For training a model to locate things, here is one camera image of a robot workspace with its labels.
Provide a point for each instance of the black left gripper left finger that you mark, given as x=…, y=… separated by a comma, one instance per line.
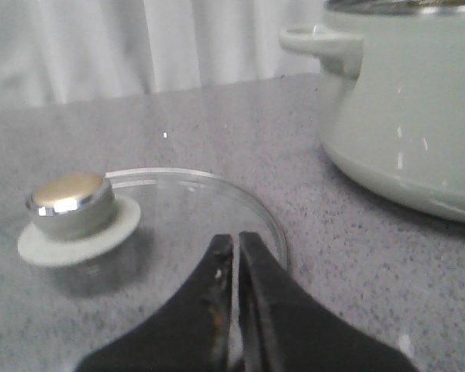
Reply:
x=190, y=332

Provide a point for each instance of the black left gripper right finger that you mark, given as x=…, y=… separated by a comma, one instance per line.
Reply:
x=285, y=329

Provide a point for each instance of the glass pot lid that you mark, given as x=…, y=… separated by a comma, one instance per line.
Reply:
x=89, y=258

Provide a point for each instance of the pale green electric pot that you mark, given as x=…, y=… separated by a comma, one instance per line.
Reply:
x=392, y=97

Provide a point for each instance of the white curtain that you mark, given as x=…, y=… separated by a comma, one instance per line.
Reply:
x=58, y=52

